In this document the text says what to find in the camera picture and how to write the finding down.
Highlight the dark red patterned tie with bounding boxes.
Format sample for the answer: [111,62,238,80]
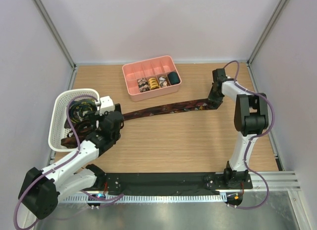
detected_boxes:
[123,98,222,121]

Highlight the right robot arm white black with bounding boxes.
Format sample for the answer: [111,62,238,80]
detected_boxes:
[206,68,268,189]

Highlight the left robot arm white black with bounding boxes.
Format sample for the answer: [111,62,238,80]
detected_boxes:
[18,103,124,220]

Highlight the rolled dark teal tie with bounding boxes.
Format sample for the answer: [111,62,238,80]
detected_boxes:
[167,71,180,85]

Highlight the white perforated plastic basket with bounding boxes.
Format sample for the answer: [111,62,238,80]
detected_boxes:
[48,89,100,152]

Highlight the rolled white floral tie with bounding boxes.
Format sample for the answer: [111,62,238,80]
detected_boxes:
[158,76,170,88]

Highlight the pink divided organizer tray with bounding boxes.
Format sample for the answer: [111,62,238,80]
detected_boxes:
[122,55,182,101]

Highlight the rolled yellow tie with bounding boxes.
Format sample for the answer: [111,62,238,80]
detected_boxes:
[148,77,160,90]

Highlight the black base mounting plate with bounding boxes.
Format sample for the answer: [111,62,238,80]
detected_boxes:
[105,172,253,196]

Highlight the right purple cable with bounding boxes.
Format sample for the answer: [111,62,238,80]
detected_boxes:
[221,60,275,210]

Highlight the purple cable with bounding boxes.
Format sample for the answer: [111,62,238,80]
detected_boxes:
[13,95,101,230]
[221,60,275,210]

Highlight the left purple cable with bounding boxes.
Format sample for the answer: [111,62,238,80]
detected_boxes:
[13,95,101,230]

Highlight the perforated metal cable rail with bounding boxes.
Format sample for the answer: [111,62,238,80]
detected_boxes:
[61,192,227,204]

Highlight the right aluminium frame post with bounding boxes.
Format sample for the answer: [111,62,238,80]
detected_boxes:
[247,0,289,67]

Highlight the aluminium frame post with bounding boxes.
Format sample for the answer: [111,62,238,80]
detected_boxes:
[32,0,76,70]
[247,0,289,67]

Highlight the left aluminium frame post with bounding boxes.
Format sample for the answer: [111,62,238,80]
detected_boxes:
[32,0,76,70]

